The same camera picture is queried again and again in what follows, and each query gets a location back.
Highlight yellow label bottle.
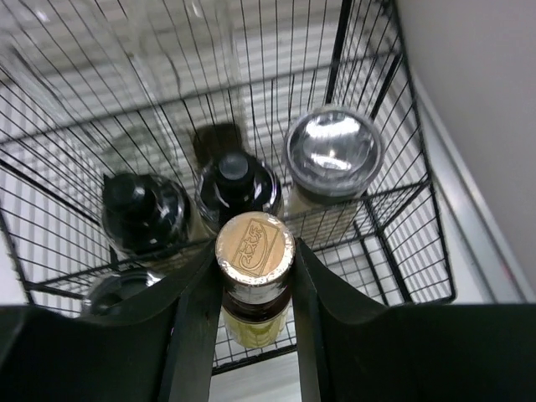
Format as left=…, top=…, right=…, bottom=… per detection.
left=215, top=212, right=296, bottom=348

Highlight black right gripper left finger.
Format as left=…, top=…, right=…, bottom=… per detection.
left=1, top=243, right=222, bottom=401

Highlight glass bottle dark contents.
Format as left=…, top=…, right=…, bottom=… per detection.
left=127, top=1, right=247, bottom=172

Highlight spice jar foil lid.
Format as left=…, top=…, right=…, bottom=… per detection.
left=283, top=105, right=385, bottom=214

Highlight white spice jar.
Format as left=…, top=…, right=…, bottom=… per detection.
left=194, top=151, right=284, bottom=234
left=80, top=269, right=164, bottom=317

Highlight brown spice jar black lid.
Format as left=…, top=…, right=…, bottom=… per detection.
left=101, top=172, right=208, bottom=264

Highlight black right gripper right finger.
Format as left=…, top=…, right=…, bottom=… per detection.
left=292, top=241, right=535, bottom=401

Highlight black wire basket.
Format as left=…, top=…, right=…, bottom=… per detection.
left=0, top=0, right=457, bottom=376

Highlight glass bottle gold pourer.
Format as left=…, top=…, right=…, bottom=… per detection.
left=0, top=0, right=168, bottom=177

